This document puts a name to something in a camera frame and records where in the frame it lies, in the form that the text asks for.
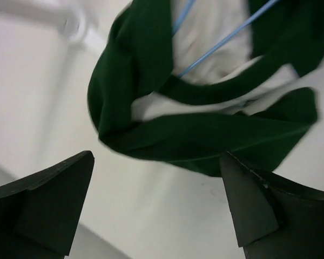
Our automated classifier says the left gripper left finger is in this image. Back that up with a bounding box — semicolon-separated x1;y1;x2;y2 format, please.
0;151;95;258

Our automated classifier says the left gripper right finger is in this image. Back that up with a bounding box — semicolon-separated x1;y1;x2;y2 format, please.
220;152;324;259

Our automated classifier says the white and green t shirt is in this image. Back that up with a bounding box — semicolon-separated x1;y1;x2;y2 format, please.
87;1;324;177

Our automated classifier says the light blue wire hanger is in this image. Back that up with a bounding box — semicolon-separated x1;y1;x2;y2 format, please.
173;0;279;78

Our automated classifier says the white metal clothes rack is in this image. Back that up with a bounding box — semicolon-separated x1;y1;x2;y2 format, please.
0;1;107;55

